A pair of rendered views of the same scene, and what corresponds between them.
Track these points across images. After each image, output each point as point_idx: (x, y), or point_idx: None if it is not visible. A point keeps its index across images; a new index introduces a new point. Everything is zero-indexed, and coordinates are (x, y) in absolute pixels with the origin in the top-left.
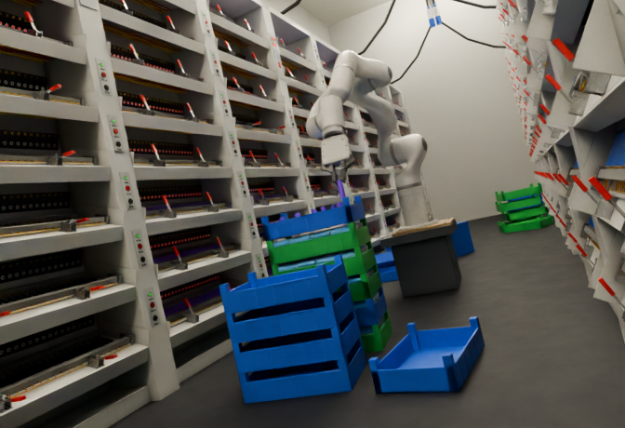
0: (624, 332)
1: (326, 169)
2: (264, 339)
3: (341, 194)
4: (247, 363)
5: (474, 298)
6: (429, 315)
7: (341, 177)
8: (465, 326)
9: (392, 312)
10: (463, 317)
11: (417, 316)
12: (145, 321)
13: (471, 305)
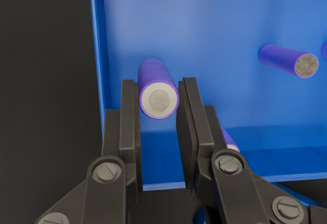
0: None
1: (291, 198)
2: None
3: (153, 61)
4: None
5: (20, 201)
6: (81, 137)
7: (128, 91)
8: (10, 51)
9: (151, 190)
10: (21, 99)
11: (100, 141)
12: None
13: (19, 161)
